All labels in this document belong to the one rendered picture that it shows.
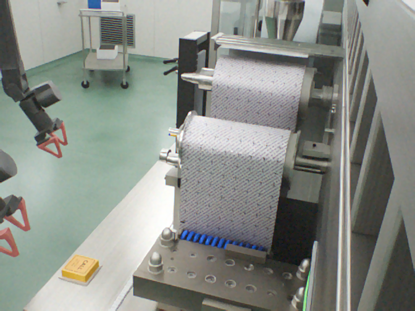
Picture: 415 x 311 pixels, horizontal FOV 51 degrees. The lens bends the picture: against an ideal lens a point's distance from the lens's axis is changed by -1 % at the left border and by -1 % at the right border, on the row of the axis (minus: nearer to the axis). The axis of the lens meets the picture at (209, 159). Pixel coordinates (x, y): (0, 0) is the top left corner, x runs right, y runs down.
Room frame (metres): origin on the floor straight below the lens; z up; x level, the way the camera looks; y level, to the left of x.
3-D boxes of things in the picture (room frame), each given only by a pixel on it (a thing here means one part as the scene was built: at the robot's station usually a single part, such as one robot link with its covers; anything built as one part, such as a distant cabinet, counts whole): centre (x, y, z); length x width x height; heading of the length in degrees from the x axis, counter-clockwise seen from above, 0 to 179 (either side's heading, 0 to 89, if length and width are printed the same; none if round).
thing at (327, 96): (1.15, -0.30, 1.33); 0.07 x 0.07 x 0.07; 76
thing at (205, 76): (1.23, 0.01, 1.33); 0.06 x 0.06 x 0.06; 76
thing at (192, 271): (0.76, -0.06, 1.00); 0.40 x 0.16 x 0.06; 76
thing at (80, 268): (0.88, 0.31, 0.91); 0.07 x 0.07 x 0.02; 76
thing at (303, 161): (0.91, -0.23, 1.25); 0.07 x 0.04 x 0.04; 76
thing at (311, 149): (0.90, -0.24, 1.28); 0.06 x 0.05 x 0.02; 76
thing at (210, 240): (0.87, -0.05, 1.03); 0.21 x 0.04 x 0.03; 76
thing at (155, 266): (0.76, 0.10, 1.05); 0.04 x 0.04 x 0.04
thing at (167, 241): (0.85, 0.09, 1.05); 0.04 x 0.04 x 0.04
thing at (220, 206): (0.89, -0.05, 1.11); 0.23 x 0.01 x 0.18; 76
